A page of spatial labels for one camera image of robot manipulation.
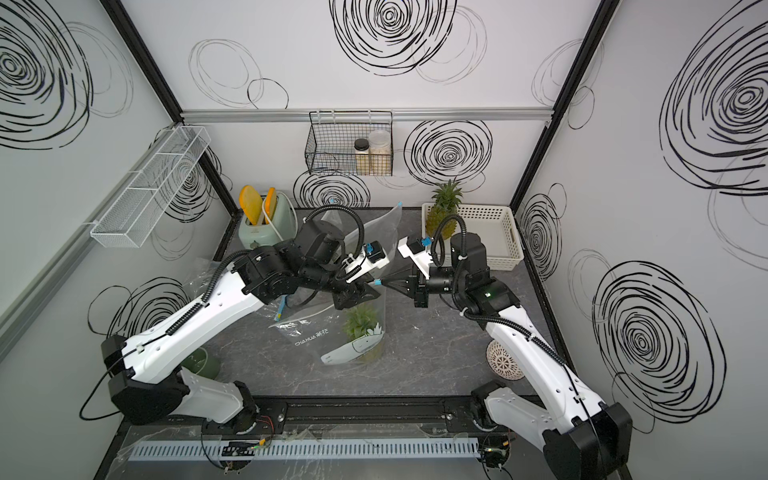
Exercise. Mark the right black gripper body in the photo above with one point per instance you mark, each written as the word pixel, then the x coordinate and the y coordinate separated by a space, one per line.
pixel 422 287

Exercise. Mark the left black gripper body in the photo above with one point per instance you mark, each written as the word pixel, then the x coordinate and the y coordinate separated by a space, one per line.
pixel 348 294

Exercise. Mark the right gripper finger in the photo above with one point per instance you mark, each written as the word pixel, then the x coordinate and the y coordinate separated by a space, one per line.
pixel 397 278
pixel 402 289

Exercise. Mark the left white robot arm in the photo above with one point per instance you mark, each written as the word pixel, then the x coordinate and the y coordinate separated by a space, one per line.
pixel 146 379

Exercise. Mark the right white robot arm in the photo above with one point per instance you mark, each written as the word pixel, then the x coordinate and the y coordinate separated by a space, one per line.
pixel 579 434

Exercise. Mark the mint green toaster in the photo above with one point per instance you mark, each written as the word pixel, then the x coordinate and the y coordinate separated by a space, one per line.
pixel 284 226

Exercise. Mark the white round sink strainer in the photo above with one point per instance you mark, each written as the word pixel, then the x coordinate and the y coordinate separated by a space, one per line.
pixel 501 362

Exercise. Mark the right yellow toast slice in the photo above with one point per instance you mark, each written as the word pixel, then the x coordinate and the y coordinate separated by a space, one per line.
pixel 269 204

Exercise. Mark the yellow toast slice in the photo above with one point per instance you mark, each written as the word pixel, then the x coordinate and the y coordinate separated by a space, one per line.
pixel 251 203
pixel 269 204

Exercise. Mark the left yellow toast slice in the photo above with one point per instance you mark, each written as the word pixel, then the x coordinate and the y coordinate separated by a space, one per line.
pixel 251 203

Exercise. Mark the dark-lid spice jar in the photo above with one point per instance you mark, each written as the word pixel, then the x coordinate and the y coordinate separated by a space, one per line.
pixel 362 156

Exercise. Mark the white-lid spice jar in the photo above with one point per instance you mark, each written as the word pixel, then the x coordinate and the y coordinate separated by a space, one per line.
pixel 380 152

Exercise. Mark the green ceramic cup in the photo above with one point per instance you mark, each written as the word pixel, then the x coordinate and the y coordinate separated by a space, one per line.
pixel 202 364

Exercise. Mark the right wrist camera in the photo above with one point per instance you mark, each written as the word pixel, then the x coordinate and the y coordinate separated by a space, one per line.
pixel 418 250

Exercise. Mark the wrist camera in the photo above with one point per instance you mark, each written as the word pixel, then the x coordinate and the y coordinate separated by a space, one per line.
pixel 372 256
pixel 418 250

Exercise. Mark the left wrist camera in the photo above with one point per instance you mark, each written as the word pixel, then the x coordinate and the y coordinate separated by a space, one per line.
pixel 372 256

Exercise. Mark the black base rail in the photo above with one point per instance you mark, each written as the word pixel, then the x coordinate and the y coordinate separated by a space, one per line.
pixel 452 413

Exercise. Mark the black wire wall basket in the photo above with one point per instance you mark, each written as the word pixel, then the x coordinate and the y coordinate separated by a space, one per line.
pixel 329 146

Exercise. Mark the grey slotted cable duct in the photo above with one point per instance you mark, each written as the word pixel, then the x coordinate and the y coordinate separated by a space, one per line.
pixel 305 449

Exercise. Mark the white mesh wall shelf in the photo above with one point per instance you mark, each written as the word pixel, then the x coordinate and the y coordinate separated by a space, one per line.
pixel 132 216

